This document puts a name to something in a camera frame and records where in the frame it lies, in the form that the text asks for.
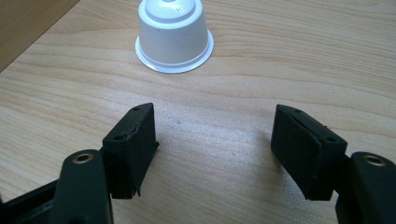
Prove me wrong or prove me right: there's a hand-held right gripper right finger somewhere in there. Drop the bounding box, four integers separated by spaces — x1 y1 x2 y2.
270 104 348 202

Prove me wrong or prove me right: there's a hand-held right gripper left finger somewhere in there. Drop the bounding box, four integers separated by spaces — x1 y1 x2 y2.
102 102 160 200

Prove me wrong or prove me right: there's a white plastic capsule cup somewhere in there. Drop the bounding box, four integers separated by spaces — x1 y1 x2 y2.
134 0 215 75

